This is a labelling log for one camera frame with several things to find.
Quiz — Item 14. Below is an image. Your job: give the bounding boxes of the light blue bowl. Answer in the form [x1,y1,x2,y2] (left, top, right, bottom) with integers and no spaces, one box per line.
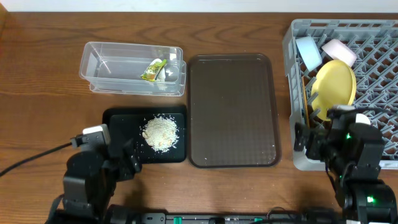
[296,36,322,72]

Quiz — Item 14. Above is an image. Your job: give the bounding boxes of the rice food scraps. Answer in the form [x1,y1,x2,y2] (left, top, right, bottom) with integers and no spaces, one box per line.
[141,116,179,153]

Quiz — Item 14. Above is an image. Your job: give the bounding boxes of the pink bowl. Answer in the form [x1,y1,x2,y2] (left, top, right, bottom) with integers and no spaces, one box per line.
[322,39,357,67]

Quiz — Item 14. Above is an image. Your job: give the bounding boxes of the clear plastic wrapper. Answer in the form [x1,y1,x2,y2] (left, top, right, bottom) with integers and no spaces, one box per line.
[146,58,167,91]

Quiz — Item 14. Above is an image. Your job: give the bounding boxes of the grey dishwasher rack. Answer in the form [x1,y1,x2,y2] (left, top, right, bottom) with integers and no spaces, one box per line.
[282,19,397,170]

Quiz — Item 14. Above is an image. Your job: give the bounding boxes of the wooden chopstick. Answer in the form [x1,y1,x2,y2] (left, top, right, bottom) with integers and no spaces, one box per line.
[302,77,310,128]

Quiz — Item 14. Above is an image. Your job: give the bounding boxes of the pale green cup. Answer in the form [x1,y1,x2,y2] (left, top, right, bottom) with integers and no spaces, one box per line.
[355,113,371,125]

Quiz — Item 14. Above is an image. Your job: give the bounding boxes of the yellow plate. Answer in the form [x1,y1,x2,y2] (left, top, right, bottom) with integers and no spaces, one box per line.
[311,60,356,121]

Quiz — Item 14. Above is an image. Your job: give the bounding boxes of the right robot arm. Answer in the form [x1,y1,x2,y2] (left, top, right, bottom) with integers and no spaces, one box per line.
[294,106,397,223]

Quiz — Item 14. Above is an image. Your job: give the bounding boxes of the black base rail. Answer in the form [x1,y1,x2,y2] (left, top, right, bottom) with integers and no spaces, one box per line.
[103,205,345,224]

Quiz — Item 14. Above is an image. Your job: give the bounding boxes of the black waste tray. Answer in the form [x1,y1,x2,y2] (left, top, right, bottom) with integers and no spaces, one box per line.
[103,105,187,164]

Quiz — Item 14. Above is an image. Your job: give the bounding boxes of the clear plastic bin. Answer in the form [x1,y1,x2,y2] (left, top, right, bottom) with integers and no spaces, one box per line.
[79,42,187,96]

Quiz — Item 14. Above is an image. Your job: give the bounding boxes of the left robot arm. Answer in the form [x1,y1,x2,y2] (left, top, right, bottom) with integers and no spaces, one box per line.
[46,138,142,223]

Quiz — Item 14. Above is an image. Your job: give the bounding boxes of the brown serving tray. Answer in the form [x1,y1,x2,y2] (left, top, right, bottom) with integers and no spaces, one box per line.
[188,54,282,169]

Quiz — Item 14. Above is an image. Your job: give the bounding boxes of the green snack wrapper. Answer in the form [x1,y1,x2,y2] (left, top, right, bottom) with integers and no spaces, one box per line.
[141,58,167,82]

